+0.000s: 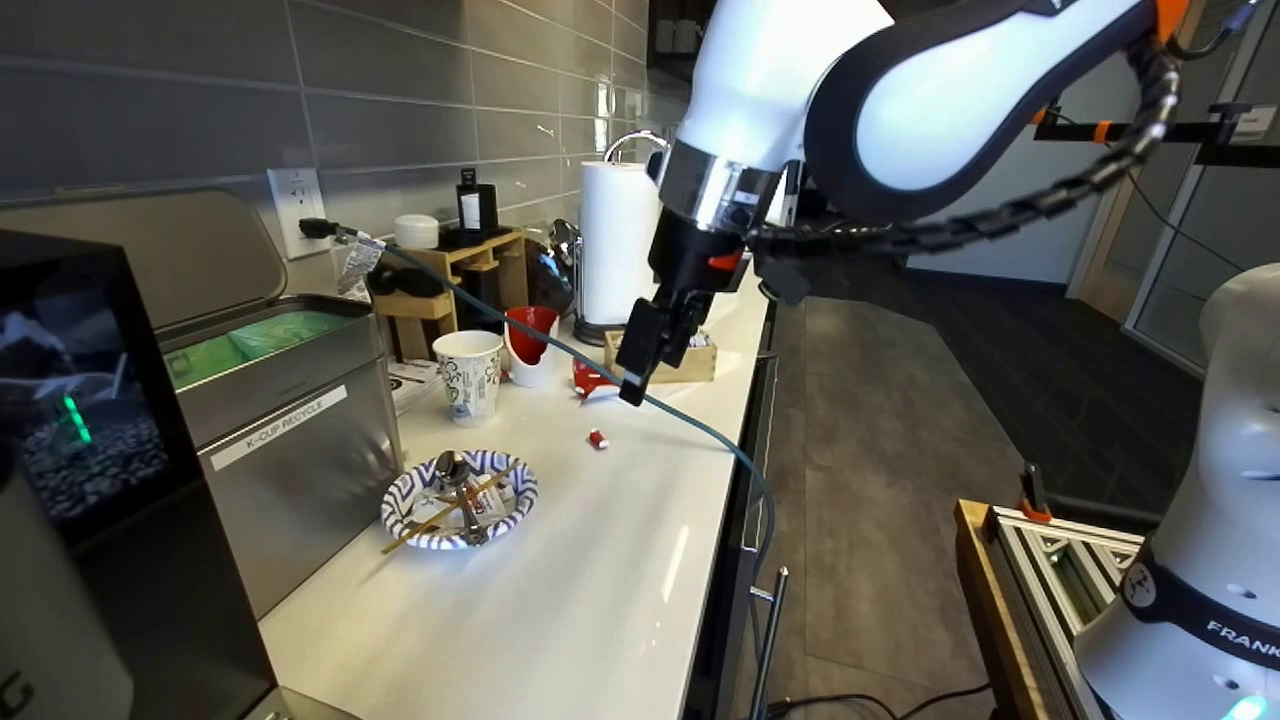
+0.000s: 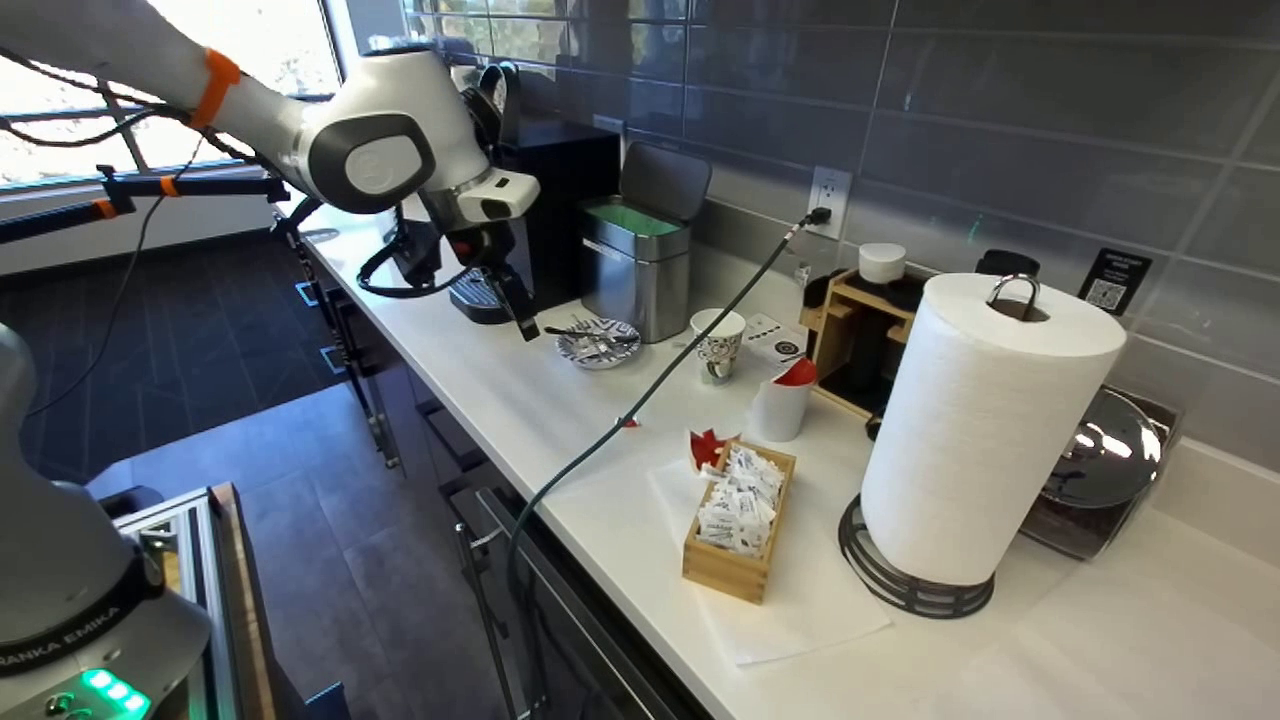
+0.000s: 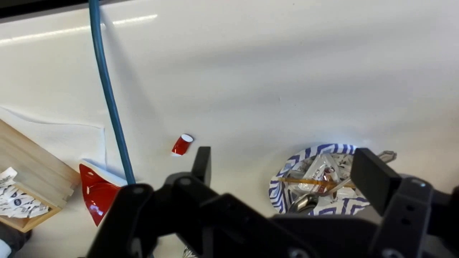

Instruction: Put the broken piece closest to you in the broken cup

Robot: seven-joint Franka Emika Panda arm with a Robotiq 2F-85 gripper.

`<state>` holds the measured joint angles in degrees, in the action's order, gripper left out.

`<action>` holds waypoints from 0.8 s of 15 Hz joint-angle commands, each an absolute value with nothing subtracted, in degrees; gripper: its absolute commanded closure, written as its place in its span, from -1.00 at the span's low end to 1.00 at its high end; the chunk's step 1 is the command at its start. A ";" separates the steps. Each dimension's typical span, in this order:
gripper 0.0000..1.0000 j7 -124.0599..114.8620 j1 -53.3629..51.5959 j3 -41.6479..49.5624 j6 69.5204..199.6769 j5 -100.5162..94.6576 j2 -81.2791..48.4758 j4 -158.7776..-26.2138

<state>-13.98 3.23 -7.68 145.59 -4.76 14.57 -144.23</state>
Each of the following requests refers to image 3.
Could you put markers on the wooden stir stick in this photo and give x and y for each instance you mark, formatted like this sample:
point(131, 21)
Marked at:
point(310, 180)

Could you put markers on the wooden packet box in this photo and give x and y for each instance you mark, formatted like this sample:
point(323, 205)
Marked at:
point(44, 176)

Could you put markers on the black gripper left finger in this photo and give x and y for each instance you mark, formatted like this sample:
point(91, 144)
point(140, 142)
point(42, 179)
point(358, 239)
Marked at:
point(181, 223)

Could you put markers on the white sugar packets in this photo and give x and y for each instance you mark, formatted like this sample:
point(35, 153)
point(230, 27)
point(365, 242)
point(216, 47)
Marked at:
point(19, 200)

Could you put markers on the small red broken cup piece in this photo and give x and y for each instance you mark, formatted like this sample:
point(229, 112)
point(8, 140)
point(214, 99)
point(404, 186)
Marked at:
point(183, 144)

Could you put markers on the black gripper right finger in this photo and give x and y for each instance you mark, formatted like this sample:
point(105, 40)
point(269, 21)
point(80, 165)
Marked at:
point(417, 219)

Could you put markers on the blue patterned paper plate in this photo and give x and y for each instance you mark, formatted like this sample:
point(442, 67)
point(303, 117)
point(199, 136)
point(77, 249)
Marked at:
point(282, 190)

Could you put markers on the red and white bowl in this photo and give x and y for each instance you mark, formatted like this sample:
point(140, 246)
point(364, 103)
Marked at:
point(98, 195)

